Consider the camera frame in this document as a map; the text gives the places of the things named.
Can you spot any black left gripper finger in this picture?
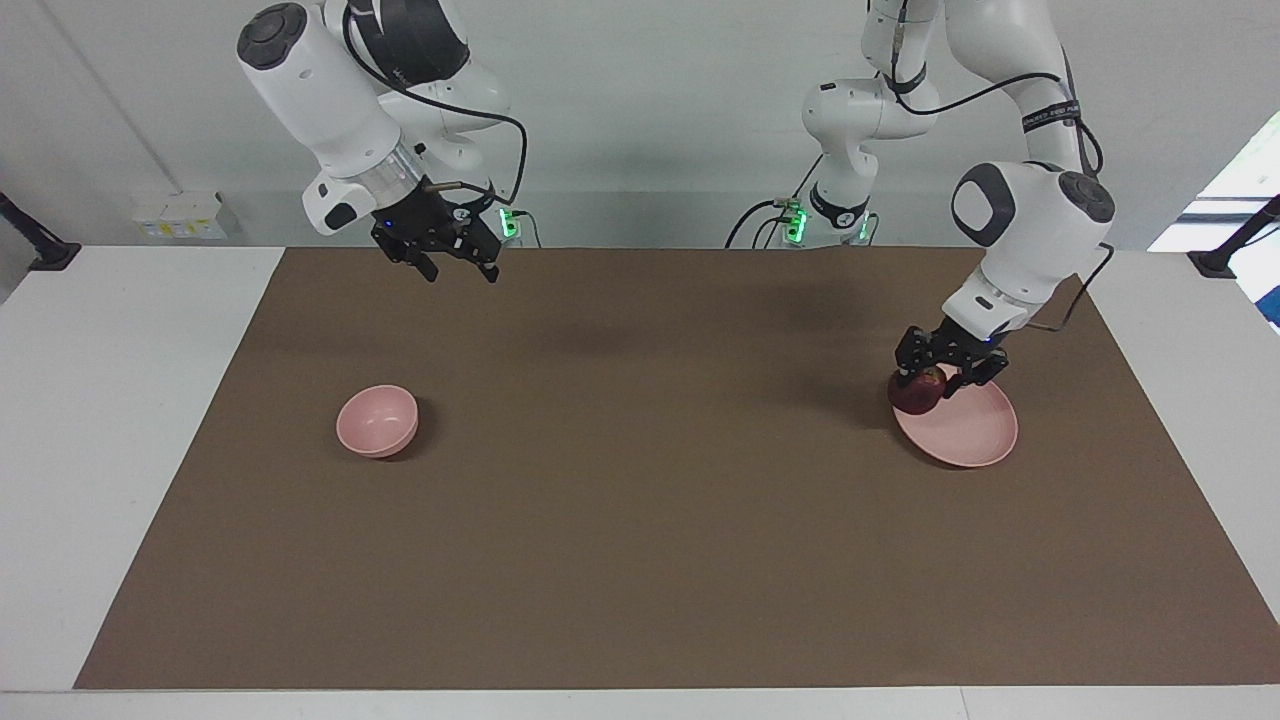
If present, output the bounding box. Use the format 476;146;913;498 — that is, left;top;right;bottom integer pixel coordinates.
944;350;1010;402
893;326;937;392

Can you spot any dark red apple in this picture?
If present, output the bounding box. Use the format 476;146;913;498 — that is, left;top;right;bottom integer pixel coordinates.
888;366;947;415

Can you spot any pink plate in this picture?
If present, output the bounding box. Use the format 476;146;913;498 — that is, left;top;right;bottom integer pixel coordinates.
893;362;1019;469

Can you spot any pink bowl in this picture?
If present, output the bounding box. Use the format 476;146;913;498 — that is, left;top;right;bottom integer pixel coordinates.
336;385;420;459

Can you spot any brown table mat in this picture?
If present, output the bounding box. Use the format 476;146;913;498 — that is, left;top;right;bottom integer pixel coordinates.
73;247;1280;691

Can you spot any bright window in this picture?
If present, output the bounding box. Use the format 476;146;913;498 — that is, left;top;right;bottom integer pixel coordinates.
1148;110;1280;331

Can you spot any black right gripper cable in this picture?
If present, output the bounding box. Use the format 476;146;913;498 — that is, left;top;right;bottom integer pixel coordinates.
343;0;529;206

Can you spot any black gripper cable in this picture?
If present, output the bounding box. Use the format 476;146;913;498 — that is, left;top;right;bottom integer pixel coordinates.
343;0;529;206
893;0;1117;333

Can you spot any white wall socket box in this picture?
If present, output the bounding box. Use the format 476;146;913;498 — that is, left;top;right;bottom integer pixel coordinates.
133;192;229;241

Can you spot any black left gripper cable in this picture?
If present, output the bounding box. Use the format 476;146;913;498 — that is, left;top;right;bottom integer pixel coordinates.
893;0;1117;333

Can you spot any black clamp mount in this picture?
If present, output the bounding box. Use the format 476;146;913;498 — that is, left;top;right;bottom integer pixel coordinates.
1188;195;1280;278
0;192;82;273

